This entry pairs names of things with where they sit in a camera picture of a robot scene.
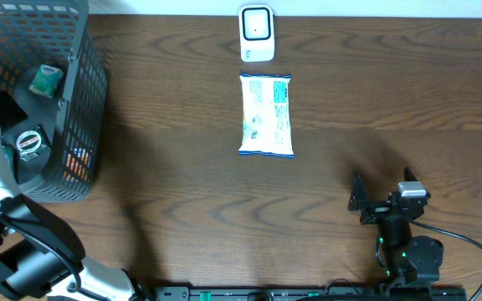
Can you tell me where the small teal tissue pack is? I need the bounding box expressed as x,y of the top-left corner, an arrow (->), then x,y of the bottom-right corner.
28,64 -> 64,98

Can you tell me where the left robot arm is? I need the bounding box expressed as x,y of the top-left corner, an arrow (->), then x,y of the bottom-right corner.
0,128 -> 152,300

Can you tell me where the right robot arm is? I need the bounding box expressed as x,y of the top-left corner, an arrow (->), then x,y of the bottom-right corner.
347,168 -> 444,294

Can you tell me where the white barcode scanner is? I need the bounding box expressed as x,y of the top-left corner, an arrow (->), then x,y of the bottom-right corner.
238,4 -> 275,63

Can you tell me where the black round-label box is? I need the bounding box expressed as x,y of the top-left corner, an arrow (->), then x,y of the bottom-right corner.
15,125 -> 51,162

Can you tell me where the grey plastic mesh basket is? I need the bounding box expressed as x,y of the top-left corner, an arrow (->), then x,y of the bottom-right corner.
0,0 -> 107,203

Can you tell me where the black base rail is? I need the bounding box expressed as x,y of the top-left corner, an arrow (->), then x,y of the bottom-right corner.
154,286 -> 467,301

